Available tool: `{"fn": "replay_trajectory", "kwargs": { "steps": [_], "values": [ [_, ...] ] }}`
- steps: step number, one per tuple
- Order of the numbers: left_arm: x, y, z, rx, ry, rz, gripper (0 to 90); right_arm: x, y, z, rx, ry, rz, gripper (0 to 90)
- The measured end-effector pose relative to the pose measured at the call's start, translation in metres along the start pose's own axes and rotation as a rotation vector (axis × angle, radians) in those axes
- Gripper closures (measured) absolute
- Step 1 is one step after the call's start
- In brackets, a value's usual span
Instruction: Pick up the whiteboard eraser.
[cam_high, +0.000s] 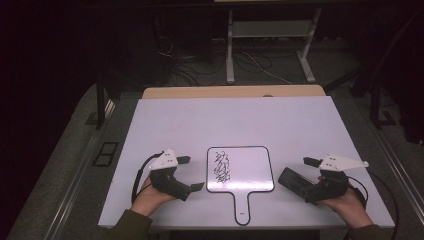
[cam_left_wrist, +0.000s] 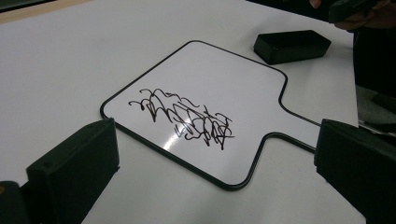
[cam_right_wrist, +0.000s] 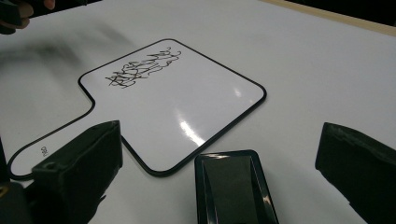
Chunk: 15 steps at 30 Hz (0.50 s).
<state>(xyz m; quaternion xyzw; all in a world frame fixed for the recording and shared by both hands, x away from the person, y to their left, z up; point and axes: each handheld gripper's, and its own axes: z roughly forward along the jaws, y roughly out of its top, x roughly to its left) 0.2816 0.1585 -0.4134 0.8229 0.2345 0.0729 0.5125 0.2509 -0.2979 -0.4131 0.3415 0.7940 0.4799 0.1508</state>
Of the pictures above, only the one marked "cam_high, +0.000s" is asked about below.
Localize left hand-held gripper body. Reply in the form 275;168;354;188
148;148;193;202

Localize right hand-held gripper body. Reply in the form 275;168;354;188
300;153;370;205

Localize black whiteboard eraser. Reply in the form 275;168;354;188
277;166;315;198

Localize small whiteboard with handle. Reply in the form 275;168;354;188
205;145;276;227

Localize person's left hand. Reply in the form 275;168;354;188
129;174;176;218

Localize person's right hand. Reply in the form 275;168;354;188
318;179;374;230

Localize black floor outlet cover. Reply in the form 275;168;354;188
92;141;120;168

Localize black metal stand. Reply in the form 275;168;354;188
349;9;424;131

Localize black stand leg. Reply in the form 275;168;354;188
95;71;107;131

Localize white metal stand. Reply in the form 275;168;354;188
225;7;323;85

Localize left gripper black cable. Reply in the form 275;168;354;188
131;151;165;205

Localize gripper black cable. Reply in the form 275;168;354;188
346;169;401;240
131;151;165;205

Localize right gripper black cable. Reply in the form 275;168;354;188
346;169;401;240

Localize black floor cables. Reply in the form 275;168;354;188
154;19;232;88

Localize white floor cable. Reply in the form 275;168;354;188
241;50;295;86

